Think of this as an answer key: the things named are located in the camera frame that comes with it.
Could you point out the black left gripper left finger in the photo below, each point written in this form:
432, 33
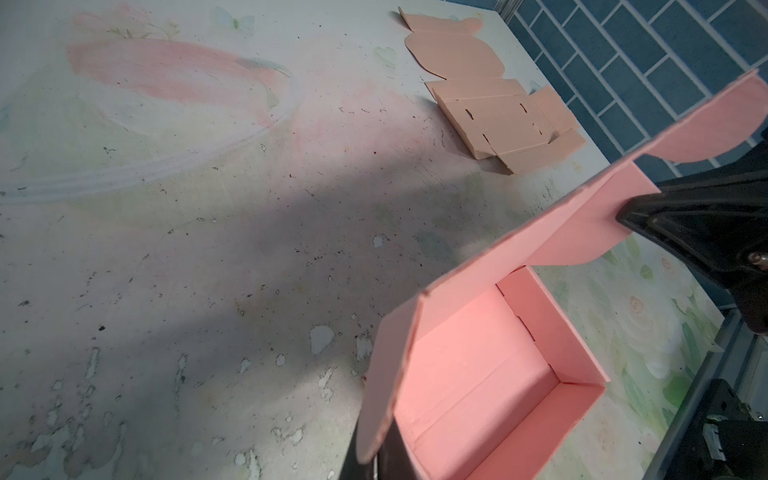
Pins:
352, 469

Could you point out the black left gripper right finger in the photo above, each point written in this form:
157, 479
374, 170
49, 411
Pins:
393, 460

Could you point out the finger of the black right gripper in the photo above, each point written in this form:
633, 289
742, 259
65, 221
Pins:
713, 221

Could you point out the pink cardboard box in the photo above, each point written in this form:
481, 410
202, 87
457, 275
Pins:
567, 341

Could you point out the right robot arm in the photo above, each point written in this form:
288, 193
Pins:
716, 223

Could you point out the tan flat cardboard box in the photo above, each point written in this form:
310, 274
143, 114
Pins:
494, 116

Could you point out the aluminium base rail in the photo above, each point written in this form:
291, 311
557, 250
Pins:
720, 430

